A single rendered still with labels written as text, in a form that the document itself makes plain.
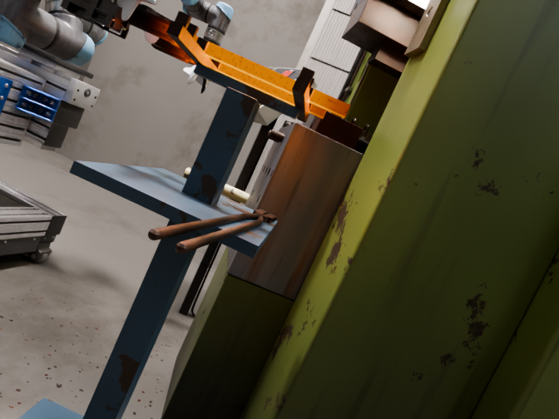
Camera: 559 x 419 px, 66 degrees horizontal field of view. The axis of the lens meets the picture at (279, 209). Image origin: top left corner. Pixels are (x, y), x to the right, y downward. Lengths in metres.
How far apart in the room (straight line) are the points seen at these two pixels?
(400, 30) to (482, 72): 0.45
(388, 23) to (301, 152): 0.49
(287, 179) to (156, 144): 3.30
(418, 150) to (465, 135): 0.11
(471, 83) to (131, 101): 3.88
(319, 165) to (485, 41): 0.47
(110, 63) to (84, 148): 0.87
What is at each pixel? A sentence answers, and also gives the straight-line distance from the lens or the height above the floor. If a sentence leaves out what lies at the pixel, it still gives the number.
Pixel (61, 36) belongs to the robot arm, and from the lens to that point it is 1.08.
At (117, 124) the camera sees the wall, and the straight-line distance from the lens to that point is 4.62.
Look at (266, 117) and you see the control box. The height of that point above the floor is 0.95.
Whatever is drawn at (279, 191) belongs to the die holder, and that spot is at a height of 0.73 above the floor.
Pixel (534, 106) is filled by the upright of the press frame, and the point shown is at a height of 1.13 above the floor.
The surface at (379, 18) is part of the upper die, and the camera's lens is 1.42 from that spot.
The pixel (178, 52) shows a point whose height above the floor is 0.92.
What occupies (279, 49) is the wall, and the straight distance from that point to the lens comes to 4.21.
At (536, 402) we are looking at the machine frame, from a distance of 1.15.
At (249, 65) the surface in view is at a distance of 0.84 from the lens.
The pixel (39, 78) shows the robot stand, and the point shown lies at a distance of 1.84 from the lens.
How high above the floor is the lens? 0.79
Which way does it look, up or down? 5 degrees down
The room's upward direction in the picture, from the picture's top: 25 degrees clockwise
